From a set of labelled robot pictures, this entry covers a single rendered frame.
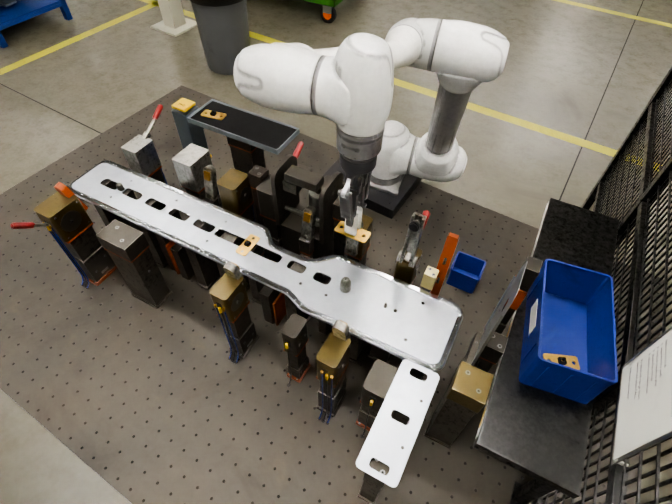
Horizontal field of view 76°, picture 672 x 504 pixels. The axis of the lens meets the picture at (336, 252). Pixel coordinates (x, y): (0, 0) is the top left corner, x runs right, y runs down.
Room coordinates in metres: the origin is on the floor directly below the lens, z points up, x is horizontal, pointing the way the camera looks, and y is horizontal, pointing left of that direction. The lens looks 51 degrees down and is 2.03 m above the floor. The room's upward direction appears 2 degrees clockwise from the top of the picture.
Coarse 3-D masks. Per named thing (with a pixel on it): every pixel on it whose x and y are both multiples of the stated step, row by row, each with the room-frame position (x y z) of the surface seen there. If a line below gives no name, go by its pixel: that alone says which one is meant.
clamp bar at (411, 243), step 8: (416, 216) 0.80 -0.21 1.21; (424, 216) 0.80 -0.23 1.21; (416, 224) 0.77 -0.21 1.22; (424, 224) 0.80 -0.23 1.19; (408, 232) 0.79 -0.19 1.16; (416, 232) 0.79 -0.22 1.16; (408, 240) 0.79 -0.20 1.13; (416, 240) 0.78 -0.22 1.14; (408, 248) 0.78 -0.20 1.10; (416, 248) 0.77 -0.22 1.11
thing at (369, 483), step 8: (376, 464) 0.25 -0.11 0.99; (384, 464) 0.25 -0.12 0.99; (384, 472) 0.23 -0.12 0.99; (368, 480) 0.23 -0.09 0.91; (376, 480) 0.22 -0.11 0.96; (368, 488) 0.23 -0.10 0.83; (376, 488) 0.22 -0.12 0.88; (360, 496) 0.23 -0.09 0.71; (368, 496) 0.22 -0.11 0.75; (376, 496) 0.22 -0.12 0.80
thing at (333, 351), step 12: (324, 348) 0.50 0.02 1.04; (336, 348) 0.50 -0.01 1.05; (348, 348) 0.50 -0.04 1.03; (324, 360) 0.46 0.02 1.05; (336, 360) 0.46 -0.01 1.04; (348, 360) 0.51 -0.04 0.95; (324, 372) 0.45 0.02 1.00; (336, 372) 0.45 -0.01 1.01; (324, 384) 0.47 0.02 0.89; (336, 384) 0.45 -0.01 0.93; (324, 396) 0.46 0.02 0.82; (336, 396) 0.46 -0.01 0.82; (324, 408) 0.46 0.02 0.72; (336, 408) 0.46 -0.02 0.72; (324, 420) 0.43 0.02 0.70
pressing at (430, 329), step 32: (96, 192) 1.07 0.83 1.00; (160, 192) 1.08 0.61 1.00; (160, 224) 0.93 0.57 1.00; (192, 224) 0.94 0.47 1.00; (224, 224) 0.94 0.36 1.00; (256, 224) 0.95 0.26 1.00; (224, 256) 0.81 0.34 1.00; (256, 256) 0.82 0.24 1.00; (288, 256) 0.82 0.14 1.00; (288, 288) 0.70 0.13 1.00; (320, 288) 0.71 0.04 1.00; (352, 288) 0.71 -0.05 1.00; (384, 288) 0.71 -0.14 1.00; (416, 288) 0.72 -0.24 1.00; (352, 320) 0.60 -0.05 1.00; (384, 320) 0.61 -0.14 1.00; (416, 320) 0.61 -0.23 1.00; (448, 320) 0.61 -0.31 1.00; (416, 352) 0.52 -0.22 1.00; (448, 352) 0.52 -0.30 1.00
